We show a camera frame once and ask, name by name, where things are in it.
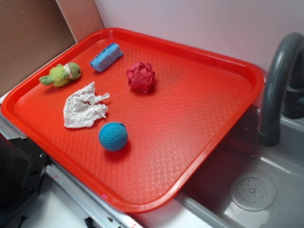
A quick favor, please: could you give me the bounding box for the red folded paper ball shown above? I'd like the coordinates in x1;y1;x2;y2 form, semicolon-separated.
126;62;155;94

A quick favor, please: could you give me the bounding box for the blue dimpled ball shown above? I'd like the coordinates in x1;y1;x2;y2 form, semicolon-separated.
99;122;128;152

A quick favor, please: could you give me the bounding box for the red plastic tray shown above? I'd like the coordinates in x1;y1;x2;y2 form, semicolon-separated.
1;28;264;213

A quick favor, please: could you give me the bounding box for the crumpled white cloth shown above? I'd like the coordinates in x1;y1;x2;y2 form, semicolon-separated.
63;82;110;129

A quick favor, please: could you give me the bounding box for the blue sponge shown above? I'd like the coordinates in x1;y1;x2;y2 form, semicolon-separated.
90;43;124;72

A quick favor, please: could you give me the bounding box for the green plush toy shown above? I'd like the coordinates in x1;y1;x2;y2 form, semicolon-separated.
39;62;81;87

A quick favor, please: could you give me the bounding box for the grey plastic sink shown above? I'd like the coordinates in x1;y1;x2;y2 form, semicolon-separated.
133;68;304;228

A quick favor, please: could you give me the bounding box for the grey sink drain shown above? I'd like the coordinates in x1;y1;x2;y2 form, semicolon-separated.
229;172;276;212

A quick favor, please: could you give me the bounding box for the grey toy faucet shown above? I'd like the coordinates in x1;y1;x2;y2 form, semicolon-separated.
258;32;304;147

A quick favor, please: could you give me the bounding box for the brown cardboard panel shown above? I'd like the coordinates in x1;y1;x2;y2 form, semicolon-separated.
0;0;104;96

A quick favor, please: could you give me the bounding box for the black metal bracket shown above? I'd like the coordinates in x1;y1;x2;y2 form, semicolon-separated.
0;135;47;209

